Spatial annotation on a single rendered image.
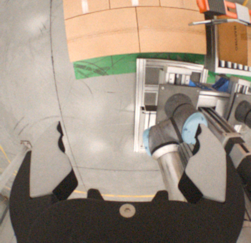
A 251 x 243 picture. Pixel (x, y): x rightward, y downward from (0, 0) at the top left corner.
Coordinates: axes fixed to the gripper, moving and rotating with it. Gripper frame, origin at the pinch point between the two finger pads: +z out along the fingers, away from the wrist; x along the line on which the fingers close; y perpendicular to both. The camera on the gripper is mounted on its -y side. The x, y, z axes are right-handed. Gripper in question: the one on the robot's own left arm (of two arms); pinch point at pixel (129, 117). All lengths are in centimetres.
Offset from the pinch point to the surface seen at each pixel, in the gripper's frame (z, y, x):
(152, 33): 98, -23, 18
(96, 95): 152, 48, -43
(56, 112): 152, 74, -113
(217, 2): 24.8, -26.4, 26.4
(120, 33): 98, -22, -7
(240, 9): 26, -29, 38
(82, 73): 152, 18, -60
